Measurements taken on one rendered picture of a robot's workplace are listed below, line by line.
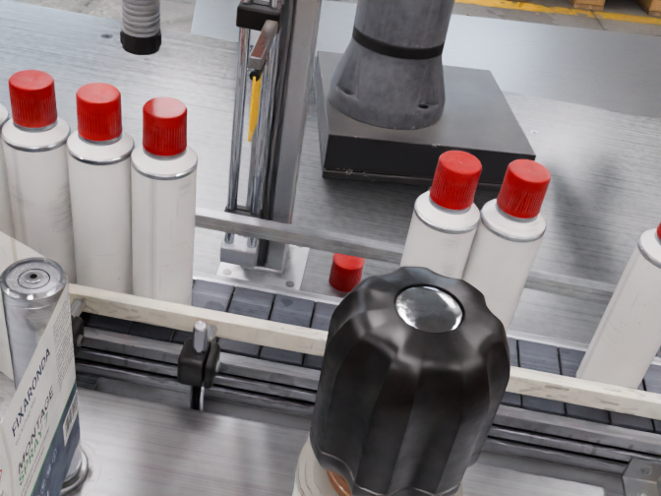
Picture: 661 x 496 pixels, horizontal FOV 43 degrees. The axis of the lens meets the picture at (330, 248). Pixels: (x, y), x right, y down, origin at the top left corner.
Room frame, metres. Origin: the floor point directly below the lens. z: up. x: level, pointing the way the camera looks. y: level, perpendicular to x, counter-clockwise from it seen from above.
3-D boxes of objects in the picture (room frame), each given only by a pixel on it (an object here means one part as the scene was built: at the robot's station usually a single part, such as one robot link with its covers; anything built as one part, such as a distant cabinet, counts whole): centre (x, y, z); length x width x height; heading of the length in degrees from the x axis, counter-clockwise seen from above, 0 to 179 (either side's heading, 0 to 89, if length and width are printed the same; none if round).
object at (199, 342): (0.46, 0.09, 0.89); 0.03 x 0.03 x 0.12; 89
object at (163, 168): (0.54, 0.14, 0.98); 0.05 x 0.05 x 0.20
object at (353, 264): (0.68, -0.02, 0.85); 0.03 x 0.03 x 0.03
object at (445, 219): (0.54, -0.08, 0.98); 0.05 x 0.05 x 0.20
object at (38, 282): (0.36, 0.17, 0.97); 0.05 x 0.05 x 0.19
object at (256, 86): (0.56, 0.08, 1.09); 0.03 x 0.01 x 0.06; 179
